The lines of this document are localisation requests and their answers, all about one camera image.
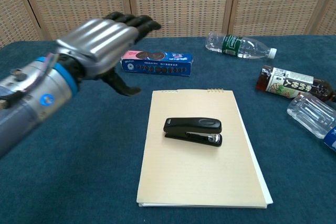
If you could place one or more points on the clear bottle blue label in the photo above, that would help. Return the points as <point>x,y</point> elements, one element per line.
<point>312,116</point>

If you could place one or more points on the dark tea bottle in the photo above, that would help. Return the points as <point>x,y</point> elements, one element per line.
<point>291,82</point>

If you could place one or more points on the black stapler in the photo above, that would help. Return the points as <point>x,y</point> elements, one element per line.
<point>193,127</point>

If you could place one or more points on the blue table mat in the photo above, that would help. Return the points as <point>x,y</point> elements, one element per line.
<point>78,169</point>

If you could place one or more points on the blue cookie box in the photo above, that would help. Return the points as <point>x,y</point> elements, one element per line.
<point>168,65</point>

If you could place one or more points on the yellow spiral-bound notepad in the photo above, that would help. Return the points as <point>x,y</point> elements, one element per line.
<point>199,176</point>

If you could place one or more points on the clear bottle green label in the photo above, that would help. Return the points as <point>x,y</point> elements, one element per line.
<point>236,45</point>

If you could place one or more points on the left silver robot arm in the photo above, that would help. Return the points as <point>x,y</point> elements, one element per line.
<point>29,103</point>

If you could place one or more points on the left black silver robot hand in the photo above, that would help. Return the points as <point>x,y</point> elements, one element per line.
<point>105,43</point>

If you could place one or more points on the woven folding screen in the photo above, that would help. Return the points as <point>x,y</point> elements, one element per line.
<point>183,1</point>

